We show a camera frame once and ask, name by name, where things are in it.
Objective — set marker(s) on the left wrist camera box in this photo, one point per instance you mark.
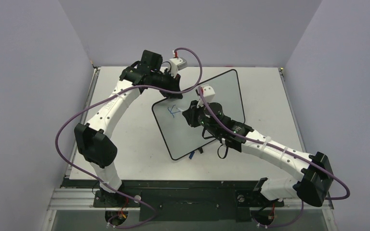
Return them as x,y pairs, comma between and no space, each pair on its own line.
176,64

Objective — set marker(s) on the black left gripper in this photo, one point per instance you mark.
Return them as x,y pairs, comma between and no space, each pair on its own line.
174,84

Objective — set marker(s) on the white whiteboard black frame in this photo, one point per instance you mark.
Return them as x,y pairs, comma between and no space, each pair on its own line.
186,125

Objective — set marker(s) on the blue marker cap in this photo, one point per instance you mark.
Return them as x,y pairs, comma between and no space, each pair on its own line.
191,156

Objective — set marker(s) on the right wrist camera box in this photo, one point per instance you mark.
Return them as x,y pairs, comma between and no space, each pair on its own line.
205,91

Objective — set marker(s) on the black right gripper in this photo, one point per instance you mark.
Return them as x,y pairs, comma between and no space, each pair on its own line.
194,112

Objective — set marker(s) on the aluminium table frame rail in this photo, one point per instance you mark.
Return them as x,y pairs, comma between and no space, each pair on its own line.
75,123

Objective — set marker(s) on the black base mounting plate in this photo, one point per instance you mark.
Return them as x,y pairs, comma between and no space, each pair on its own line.
180,200

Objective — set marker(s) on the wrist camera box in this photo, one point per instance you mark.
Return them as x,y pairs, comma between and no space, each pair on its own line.
205,91
176,64

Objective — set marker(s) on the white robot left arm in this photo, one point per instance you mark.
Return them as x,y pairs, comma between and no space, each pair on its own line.
93,137

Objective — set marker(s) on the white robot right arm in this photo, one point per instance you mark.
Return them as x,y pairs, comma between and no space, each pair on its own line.
310,174

